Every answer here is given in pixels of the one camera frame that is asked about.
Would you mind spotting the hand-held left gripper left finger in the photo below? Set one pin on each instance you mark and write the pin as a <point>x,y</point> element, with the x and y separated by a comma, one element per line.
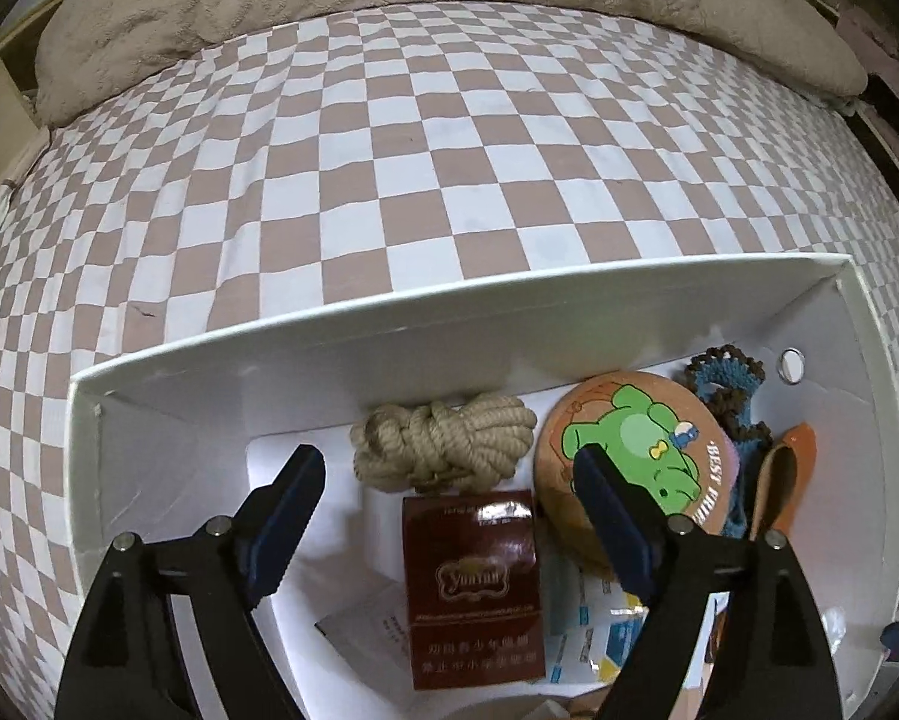
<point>288,525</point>

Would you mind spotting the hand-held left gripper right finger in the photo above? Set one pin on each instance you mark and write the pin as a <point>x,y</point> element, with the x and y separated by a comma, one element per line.
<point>611,525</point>

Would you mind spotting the round frog print pouch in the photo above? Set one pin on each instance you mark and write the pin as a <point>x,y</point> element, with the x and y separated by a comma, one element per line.
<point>629,420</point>

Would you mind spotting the white cardboard box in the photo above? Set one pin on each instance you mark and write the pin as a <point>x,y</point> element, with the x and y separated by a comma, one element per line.
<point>269,375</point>

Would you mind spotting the blue crocheted pouch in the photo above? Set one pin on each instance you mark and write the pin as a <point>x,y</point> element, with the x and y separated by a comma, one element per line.
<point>727,390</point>

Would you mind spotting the white blue printed sachet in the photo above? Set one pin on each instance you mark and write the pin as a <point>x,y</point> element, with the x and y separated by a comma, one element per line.
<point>607,607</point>
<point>584,652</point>

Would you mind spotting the red cigarette box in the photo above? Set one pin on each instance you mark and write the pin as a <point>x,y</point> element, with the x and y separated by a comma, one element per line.
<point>472,592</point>

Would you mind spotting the checkered bed sheet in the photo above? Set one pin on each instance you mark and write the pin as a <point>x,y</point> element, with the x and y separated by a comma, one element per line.
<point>419,165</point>

